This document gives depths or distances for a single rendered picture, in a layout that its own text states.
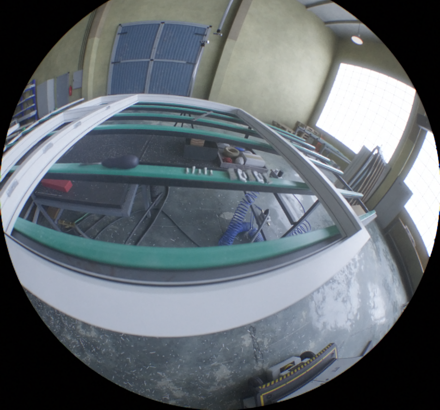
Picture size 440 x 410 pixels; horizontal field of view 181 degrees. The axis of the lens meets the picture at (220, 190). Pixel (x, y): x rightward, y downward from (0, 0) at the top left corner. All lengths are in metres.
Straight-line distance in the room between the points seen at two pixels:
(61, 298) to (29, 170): 0.41
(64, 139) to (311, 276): 0.76
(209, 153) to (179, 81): 5.72
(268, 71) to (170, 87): 4.48
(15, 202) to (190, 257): 0.49
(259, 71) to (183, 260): 7.30
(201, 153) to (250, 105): 6.40
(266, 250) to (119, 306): 0.24
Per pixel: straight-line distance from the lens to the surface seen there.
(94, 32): 8.31
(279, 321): 1.34
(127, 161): 0.35
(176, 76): 6.52
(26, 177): 0.53
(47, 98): 9.89
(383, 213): 6.73
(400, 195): 6.71
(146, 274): 0.23
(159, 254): 0.23
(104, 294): 0.16
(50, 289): 0.20
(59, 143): 0.62
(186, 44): 6.77
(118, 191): 0.74
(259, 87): 7.32
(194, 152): 0.95
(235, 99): 6.92
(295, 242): 0.34
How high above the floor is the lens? 1.08
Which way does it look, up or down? 40 degrees down
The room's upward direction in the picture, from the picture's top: 20 degrees clockwise
